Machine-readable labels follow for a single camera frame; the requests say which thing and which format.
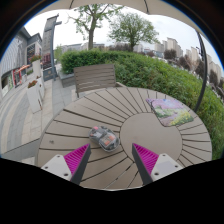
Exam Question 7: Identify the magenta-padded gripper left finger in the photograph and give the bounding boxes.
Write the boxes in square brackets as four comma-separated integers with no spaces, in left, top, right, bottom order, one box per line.
[40,143,92,186]

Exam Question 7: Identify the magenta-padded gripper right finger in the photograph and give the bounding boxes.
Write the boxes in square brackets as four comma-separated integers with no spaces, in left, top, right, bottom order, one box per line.
[131,142,184,187]

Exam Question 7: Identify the floral print mouse pad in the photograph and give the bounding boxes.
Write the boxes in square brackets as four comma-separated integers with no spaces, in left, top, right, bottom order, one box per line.
[145,97,195,128]

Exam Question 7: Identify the white planter with flowers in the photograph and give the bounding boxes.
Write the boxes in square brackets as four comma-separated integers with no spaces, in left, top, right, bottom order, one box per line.
[26,79,44,115]
[30,54,43,80]

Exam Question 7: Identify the green hedge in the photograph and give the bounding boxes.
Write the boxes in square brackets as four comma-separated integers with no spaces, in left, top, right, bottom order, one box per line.
[59,49,224,161]

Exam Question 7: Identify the brown slatted chair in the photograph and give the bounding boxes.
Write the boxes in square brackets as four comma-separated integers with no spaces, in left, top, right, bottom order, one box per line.
[73,63,126,99]

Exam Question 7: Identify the curved black umbrella pole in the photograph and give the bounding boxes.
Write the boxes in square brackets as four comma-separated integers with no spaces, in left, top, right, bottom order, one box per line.
[194,31,210,113]

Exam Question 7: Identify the distant apartment buildings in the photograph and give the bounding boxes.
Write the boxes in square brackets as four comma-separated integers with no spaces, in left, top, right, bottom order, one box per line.
[133,36,224,83]

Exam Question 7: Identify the grey sign pillar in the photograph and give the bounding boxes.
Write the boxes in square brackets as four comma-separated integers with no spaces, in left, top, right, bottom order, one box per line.
[41,13,63,82]

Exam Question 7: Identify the tall thin-crowned tree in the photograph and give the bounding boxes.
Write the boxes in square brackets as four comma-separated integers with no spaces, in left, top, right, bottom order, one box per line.
[67,3,125,51]

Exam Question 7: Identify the round leafy tree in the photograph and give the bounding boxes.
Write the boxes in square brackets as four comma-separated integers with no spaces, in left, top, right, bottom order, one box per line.
[107,12,161,52]

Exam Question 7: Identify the beige umbrella canopy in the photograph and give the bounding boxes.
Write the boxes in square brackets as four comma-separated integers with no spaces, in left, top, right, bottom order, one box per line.
[39,0,203,17]

